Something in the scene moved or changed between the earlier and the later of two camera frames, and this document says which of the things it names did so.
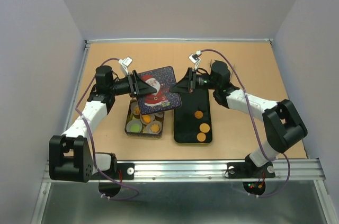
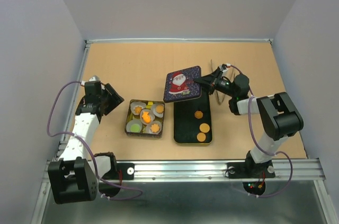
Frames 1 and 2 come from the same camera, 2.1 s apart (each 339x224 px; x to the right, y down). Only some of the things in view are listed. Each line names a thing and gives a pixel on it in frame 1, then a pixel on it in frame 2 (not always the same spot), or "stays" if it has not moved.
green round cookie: x=135 y=128 stays
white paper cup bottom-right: x=148 y=127 stays
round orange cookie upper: x=204 y=127 stays
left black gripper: x=137 y=86 -> x=116 y=99
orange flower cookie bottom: x=154 y=127 stays
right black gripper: x=187 y=84 -> x=210 y=81
